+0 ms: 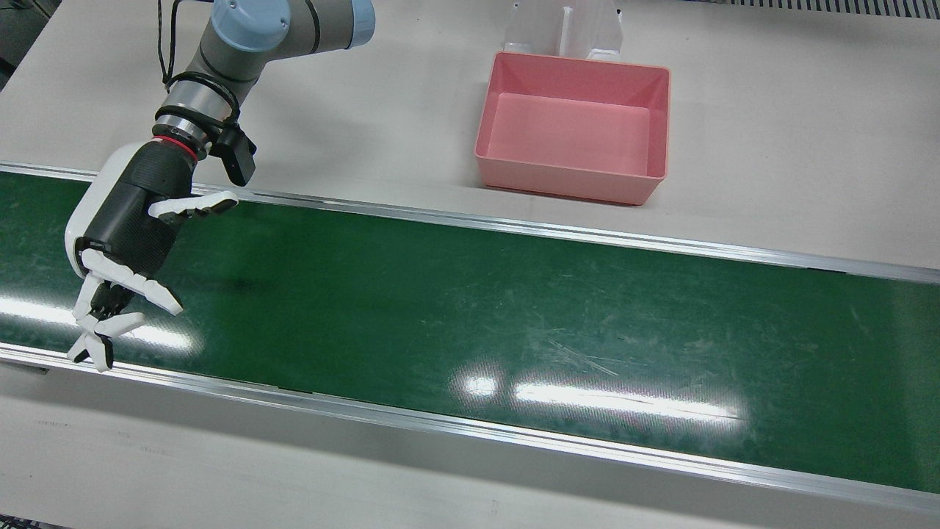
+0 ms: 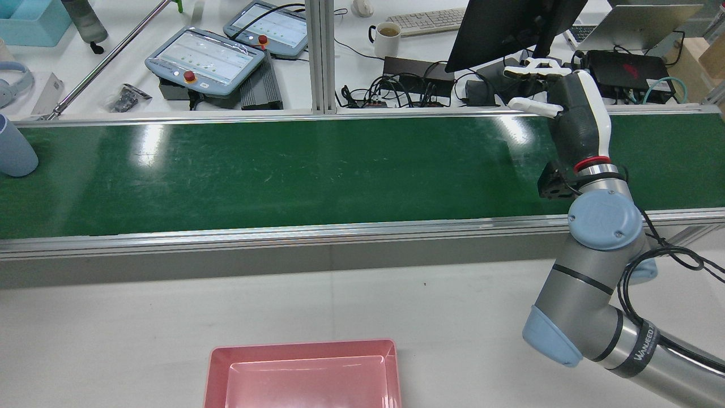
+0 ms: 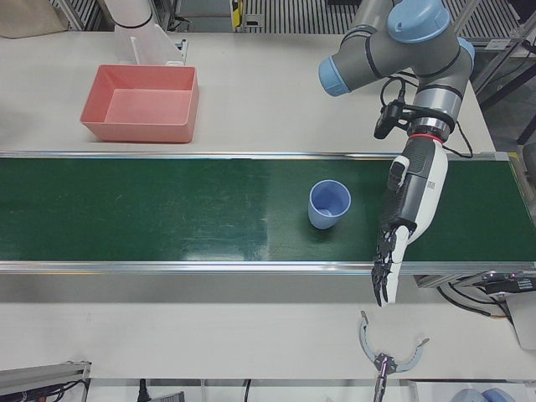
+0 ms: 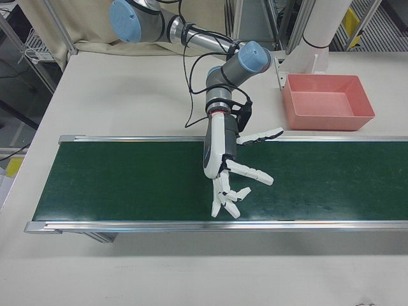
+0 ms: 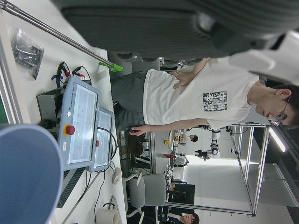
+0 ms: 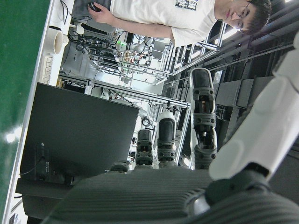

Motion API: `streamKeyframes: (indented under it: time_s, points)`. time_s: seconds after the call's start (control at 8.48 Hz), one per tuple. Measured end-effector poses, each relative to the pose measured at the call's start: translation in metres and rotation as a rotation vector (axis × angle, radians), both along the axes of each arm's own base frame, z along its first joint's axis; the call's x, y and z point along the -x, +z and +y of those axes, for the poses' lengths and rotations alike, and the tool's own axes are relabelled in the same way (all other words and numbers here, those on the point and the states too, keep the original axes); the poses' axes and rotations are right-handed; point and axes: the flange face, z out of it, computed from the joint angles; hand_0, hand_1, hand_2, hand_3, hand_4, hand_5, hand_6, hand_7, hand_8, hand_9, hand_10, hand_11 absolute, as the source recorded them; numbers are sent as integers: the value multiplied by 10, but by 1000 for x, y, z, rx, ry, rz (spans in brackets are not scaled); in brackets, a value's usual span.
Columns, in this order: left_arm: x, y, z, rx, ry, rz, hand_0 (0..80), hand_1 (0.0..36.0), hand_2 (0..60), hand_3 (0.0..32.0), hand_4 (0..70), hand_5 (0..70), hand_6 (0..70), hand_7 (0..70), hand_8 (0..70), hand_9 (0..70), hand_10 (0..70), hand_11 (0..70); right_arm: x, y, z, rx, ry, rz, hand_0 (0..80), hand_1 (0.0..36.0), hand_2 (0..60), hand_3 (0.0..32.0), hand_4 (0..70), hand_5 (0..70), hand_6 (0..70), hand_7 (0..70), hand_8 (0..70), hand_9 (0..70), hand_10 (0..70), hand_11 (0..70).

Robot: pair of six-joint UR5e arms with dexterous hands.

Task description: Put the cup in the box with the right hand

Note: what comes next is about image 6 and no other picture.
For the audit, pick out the green conveyor belt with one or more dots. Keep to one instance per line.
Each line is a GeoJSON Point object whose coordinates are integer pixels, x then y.
{"type": "Point", "coordinates": [16, 70]}

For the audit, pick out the black handheld clicker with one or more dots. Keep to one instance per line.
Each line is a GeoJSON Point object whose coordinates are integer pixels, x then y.
{"type": "Point", "coordinates": [94, 6]}

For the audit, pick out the white keyboard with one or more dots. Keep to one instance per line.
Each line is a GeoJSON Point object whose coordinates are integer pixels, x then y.
{"type": "Point", "coordinates": [46, 70]}

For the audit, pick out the person in white t-shirt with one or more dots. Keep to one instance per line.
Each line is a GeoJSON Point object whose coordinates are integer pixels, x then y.
{"type": "Point", "coordinates": [163, 11]}

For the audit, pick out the aluminium conveyor rail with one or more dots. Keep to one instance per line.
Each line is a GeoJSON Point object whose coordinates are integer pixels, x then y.
{"type": "Point", "coordinates": [35, 77]}

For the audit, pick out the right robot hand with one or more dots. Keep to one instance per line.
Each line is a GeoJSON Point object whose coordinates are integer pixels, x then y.
{"type": "Point", "coordinates": [163, 198]}

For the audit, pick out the black monitor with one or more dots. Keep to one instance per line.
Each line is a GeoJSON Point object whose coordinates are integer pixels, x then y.
{"type": "Point", "coordinates": [77, 130]}

